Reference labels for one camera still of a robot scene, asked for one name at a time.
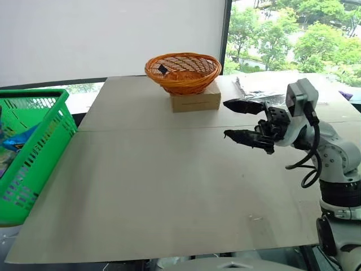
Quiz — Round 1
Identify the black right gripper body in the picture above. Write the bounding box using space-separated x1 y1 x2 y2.
254 101 292 142

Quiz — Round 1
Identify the dark window frame post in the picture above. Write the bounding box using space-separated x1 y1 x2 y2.
219 0 234 76

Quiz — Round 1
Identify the blue snack bag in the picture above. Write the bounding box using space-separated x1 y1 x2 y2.
2 123 41 154

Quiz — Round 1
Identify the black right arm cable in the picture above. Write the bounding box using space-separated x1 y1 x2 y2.
284 100 323 189

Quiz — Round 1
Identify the grey rounded robot torso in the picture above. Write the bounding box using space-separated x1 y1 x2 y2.
153 252 311 271

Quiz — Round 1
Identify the orange wicker basket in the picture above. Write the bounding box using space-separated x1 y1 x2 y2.
144 51 223 97

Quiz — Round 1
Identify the small cardboard box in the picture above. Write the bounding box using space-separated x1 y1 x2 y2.
170 81 222 114

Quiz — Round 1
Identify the large cardboard sheet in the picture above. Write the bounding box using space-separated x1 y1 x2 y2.
77 72 361 133
5 120 361 265

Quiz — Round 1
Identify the crumpled clear plastic sheet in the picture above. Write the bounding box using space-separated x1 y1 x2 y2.
232 75 289 100

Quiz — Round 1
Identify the green plastic shopping basket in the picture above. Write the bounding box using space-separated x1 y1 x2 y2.
0 89 78 227

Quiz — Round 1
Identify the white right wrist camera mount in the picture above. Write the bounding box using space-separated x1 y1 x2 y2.
275 78 320 147

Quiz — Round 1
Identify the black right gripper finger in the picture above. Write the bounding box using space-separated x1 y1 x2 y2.
222 99 266 116
223 129 276 155

